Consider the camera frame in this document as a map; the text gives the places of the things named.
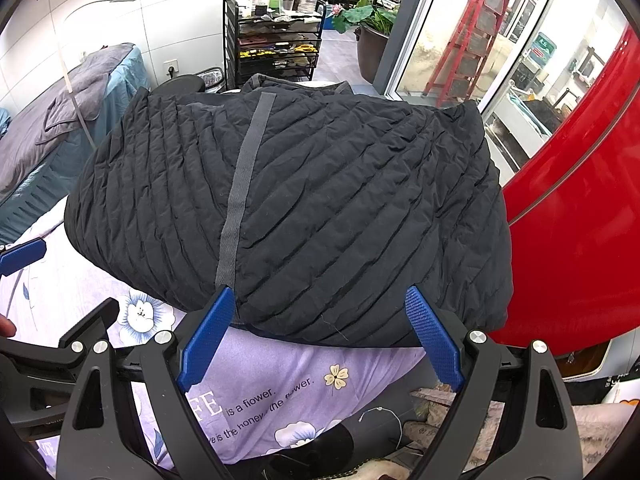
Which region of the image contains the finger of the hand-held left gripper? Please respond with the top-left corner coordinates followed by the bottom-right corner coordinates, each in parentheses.
top-left (0, 298), bottom-right (120, 372)
top-left (0, 237), bottom-right (47, 278)

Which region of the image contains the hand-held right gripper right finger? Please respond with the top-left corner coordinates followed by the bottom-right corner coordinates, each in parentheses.
top-left (405, 286), bottom-right (583, 480)

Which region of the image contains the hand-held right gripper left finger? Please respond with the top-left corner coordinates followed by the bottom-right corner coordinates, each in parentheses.
top-left (57, 286), bottom-right (236, 480)

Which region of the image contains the black quilted jacket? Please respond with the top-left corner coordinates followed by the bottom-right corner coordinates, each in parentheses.
top-left (64, 74), bottom-right (515, 348)

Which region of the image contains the teal bed cover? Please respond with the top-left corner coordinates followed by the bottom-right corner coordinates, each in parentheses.
top-left (0, 45), bottom-right (151, 246)

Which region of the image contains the purple floral bed sheet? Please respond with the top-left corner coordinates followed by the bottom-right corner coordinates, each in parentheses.
top-left (0, 210), bottom-right (436, 468)

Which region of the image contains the grey blanket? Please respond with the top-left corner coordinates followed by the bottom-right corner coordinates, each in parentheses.
top-left (0, 44), bottom-right (141, 196)

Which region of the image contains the red curved cabinet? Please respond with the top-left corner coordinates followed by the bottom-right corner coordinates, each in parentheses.
top-left (487, 22), bottom-right (640, 348)

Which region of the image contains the black round stool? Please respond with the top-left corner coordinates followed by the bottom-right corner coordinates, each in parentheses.
top-left (150, 74), bottom-right (203, 96)

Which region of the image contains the red ladder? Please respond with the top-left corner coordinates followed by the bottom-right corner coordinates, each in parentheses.
top-left (425, 0), bottom-right (521, 106)

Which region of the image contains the black plant pot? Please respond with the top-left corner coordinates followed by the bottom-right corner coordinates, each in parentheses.
top-left (356, 25), bottom-right (396, 85)

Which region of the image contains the green potted plant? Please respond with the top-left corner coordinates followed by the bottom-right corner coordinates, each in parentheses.
top-left (332, 2), bottom-right (401, 36)

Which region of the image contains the black wire rack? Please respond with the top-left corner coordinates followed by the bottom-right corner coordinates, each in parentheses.
top-left (222, 0), bottom-right (321, 92)

